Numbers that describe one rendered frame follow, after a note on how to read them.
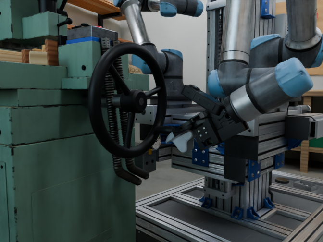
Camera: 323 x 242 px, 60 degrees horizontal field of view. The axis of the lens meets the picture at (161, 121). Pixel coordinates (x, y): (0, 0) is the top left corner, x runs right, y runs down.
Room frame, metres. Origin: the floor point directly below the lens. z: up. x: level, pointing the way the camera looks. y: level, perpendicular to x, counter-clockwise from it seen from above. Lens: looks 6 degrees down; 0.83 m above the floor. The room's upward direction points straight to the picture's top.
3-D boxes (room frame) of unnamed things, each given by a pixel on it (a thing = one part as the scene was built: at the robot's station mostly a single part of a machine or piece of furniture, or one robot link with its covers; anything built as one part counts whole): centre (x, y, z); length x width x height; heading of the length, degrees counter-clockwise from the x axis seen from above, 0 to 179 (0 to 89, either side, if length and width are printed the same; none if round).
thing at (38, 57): (0.72, 0.31, 0.92); 0.05 x 0.04 x 0.03; 28
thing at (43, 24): (0.91, 0.37, 1.03); 0.14 x 0.07 x 0.09; 56
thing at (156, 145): (1.00, 0.03, 0.65); 0.06 x 0.04 x 0.08; 146
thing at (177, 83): (1.47, -0.05, 0.87); 0.15 x 0.15 x 0.10
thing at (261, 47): (1.12, -0.41, 0.98); 0.13 x 0.12 x 0.14; 60
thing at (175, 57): (1.47, -0.05, 0.98); 0.13 x 0.12 x 0.14; 124
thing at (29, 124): (0.97, 0.46, 0.76); 0.57 x 0.45 x 0.09; 56
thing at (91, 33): (0.80, 0.18, 0.99); 0.13 x 0.11 x 0.06; 146
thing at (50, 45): (0.88, 0.26, 0.94); 0.20 x 0.01 x 0.08; 146
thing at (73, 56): (0.80, 0.19, 0.91); 0.15 x 0.14 x 0.09; 146
